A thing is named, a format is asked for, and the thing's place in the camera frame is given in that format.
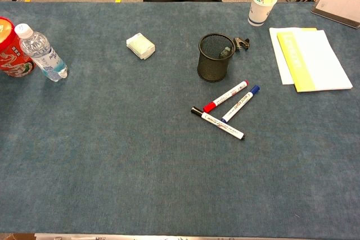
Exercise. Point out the red cap whiteboard marker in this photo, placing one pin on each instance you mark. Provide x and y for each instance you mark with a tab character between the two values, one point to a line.
225	97

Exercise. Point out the black cap whiteboard marker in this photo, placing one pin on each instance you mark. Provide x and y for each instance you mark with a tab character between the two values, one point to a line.
222	125

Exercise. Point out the blue cap whiteboard marker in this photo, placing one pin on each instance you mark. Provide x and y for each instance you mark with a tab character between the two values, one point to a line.
239	105

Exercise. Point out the black mesh pen holder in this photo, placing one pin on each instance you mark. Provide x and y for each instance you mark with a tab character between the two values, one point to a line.
211	68

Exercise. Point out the small grey green eraser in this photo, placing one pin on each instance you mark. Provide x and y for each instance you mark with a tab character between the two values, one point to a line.
225	52

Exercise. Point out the green white tissue pack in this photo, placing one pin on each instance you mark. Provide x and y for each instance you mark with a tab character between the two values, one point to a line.
140	46

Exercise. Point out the blue felt table cloth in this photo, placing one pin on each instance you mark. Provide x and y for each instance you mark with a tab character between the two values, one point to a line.
112	153

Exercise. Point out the white paper sheet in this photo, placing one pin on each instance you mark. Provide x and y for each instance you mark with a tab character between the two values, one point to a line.
277	54

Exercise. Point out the white paper cup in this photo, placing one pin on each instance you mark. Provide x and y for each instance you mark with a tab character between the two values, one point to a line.
260	12

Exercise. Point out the clear plastic water bottle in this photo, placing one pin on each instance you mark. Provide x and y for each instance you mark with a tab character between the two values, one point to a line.
42	51

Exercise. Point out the yellow Lexicon notepad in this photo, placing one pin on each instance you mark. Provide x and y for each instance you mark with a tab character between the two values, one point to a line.
323	63

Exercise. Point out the red instant noodle cup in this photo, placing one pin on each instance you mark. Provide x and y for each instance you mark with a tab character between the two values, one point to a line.
11	57

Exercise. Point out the grey closed notebook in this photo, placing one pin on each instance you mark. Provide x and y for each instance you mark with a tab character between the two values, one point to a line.
340	4

